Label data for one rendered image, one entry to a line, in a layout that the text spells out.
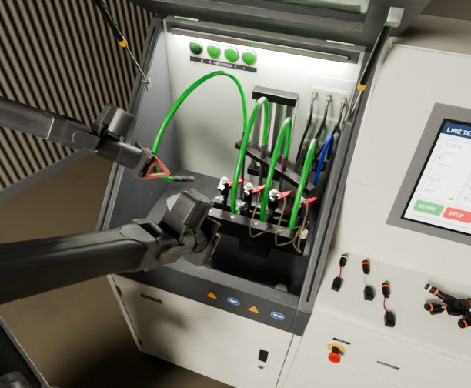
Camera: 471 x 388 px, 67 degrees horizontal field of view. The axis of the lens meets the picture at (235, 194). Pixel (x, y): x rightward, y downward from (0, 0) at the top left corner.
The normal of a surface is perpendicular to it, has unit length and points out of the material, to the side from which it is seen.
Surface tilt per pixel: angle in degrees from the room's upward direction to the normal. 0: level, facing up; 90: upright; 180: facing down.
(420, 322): 0
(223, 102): 90
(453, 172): 76
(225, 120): 90
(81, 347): 0
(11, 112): 71
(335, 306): 0
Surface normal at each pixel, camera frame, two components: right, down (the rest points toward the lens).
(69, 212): 0.03, -0.70
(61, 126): 0.58, 0.32
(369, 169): -0.31, 0.48
